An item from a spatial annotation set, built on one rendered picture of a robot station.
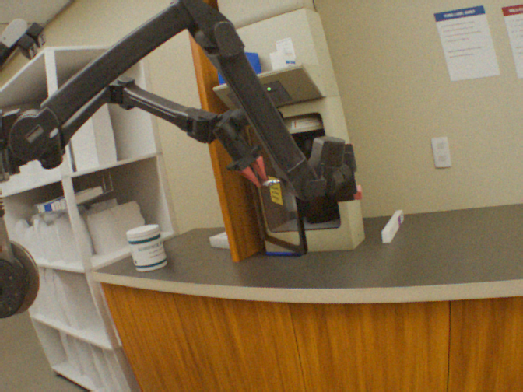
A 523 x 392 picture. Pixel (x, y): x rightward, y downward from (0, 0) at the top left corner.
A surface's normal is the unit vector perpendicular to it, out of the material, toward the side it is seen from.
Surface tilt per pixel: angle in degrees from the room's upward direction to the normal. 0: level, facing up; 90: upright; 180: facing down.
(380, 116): 90
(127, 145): 90
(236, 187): 90
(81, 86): 103
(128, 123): 90
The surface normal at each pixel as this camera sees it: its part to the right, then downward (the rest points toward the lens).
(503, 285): -0.53, 0.22
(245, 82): 0.42, 0.35
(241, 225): 0.83, -0.08
